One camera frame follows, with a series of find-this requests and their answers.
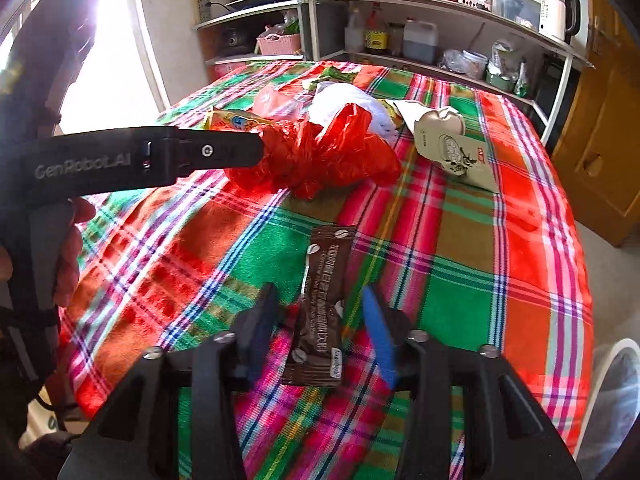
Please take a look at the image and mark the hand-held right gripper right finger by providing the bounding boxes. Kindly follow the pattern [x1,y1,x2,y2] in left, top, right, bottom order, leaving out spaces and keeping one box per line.
[361,284,583,480]

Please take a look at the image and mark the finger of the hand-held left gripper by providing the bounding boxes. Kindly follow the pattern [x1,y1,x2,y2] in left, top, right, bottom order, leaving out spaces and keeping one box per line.
[165,126,265,183]

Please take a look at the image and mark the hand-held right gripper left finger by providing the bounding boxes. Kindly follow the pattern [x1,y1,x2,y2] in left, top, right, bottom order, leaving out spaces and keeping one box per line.
[57,282,281,480]

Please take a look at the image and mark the brown coffee sachet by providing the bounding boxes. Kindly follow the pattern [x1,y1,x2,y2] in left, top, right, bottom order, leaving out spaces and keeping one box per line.
[281,225,357,388]

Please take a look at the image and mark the red plastic bag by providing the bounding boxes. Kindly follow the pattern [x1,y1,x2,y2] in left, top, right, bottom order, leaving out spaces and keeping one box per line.
[224,102,403,200]

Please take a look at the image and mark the beige paper bag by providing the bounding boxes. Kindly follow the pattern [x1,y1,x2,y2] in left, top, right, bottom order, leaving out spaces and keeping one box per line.
[394,99,502,195]

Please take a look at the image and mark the white trash bin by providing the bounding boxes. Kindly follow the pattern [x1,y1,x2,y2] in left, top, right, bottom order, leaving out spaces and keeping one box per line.
[575,337,640,466]

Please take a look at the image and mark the person's left hand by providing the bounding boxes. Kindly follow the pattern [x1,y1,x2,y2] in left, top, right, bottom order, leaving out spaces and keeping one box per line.
[52,197,97,307]

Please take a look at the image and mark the yellow snack packet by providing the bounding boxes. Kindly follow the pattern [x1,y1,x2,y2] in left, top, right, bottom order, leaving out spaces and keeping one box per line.
[202,106,281,133]

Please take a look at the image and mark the plaid blanket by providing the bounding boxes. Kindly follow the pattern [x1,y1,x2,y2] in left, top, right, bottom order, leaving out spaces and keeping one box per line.
[57,60,596,480]

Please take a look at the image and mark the window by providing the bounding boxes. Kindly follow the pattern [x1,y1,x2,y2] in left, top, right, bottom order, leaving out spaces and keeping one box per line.
[0,0,171,133]

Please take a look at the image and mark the pink plastic basket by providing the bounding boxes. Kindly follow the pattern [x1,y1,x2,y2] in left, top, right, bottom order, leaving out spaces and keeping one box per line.
[256,30,303,57]

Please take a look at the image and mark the white plastic bag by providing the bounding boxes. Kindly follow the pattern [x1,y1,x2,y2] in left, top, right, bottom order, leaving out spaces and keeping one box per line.
[306,82,401,141]

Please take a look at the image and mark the small grey shelf unit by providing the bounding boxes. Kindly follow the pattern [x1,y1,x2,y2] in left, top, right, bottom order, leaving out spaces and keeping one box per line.
[192,0,313,81]

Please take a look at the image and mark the green leaf-shaped wrapper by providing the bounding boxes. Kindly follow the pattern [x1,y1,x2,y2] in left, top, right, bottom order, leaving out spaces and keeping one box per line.
[300,65,361,92]

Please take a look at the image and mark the clear plastic bottle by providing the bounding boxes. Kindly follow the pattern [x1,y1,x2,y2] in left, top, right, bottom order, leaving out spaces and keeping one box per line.
[345,7,366,53]

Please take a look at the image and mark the soy sauce bottle yellow label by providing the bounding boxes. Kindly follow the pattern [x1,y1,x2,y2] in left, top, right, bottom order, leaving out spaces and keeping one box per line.
[364,2,391,56]

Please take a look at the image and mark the dark liquid plastic jug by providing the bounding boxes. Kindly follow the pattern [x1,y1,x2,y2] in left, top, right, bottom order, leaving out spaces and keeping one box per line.
[402,19,440,65]

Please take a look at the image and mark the crumpled clear plastic bag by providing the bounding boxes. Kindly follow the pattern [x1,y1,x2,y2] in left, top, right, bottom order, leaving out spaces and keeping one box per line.
[440,49,466,73]

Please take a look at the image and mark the large grey shelf unit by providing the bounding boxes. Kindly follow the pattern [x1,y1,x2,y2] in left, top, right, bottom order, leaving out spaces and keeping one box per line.
[290,0,593,148]

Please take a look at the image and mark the white plastic tub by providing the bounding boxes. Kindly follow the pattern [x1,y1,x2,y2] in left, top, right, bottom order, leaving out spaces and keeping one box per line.
[462,50,488,78]

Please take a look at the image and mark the printed food bag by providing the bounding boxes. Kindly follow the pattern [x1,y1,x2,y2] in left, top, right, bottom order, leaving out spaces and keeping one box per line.
[487,40,521,78]

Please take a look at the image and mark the wooden door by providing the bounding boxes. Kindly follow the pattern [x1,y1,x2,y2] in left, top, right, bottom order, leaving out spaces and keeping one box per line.
[550,0,640,248]

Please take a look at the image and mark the clear plastic container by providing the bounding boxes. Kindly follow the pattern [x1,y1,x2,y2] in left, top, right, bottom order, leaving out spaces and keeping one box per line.
[492,0,541,28]

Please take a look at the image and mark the white electric kettle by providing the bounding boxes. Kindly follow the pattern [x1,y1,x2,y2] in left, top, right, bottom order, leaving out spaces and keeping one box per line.
[539,0,582,43]

